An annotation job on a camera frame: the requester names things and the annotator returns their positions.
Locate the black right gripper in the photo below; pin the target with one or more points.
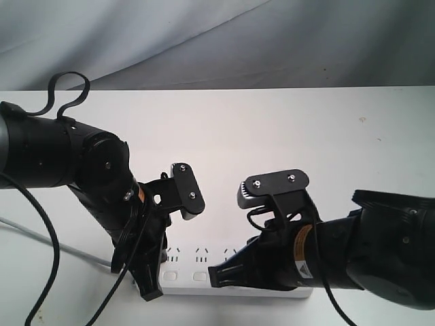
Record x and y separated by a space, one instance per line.
282 258

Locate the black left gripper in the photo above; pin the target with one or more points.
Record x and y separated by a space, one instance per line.
141 244

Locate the white five-outlet power strip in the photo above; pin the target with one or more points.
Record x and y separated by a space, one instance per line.
185 272

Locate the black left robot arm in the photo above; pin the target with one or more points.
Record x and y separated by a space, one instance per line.
94 164

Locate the grey backdrop cloth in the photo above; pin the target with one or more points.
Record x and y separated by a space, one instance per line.
174 45

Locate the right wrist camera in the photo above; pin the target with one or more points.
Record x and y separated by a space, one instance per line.
256 189

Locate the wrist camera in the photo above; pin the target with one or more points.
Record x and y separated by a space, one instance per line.
256 189
192 202

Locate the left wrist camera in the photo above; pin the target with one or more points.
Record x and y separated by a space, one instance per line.
192 202

